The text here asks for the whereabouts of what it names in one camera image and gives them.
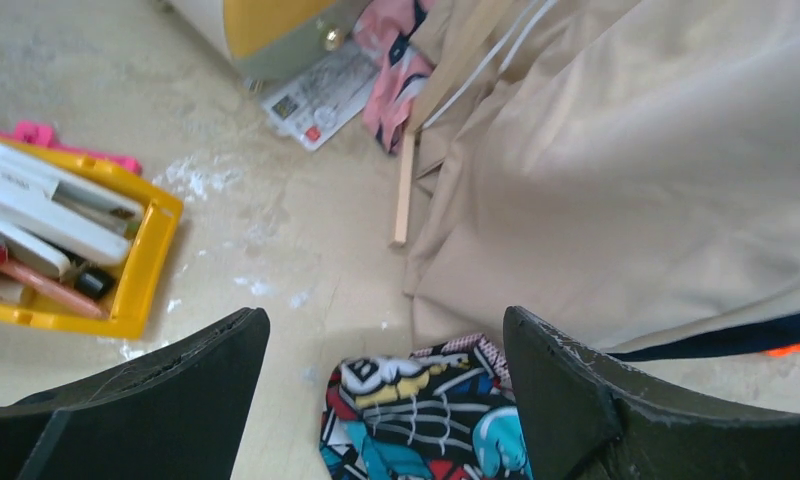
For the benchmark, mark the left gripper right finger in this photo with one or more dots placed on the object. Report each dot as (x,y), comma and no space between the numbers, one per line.
(587,415)

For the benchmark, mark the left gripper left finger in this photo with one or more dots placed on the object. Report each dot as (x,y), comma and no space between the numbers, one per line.
(178,412)

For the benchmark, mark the colourful comic print shorts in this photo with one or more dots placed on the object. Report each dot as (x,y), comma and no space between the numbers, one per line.
(443,412)

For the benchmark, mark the navy hanging shorts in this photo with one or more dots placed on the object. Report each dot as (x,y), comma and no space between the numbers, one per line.
(746,339)

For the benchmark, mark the beige hanging shorts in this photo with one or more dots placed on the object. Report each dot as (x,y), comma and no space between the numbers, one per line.
(627,170)

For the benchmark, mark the yellow plastic bin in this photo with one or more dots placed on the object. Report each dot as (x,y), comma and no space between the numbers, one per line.
(43,285)

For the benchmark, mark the orange garment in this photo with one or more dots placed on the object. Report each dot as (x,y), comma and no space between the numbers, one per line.
(784,351)

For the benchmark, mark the paper label card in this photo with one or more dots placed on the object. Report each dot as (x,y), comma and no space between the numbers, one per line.
(316,104)

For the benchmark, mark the white round drawer cabinet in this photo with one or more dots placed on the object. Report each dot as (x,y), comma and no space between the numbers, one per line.
(268,40)

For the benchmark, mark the wooden clothes rack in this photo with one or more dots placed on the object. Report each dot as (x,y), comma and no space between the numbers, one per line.
(481,22)

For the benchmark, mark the pink patterned garment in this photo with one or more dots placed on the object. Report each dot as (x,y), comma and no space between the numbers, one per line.
(383,31)

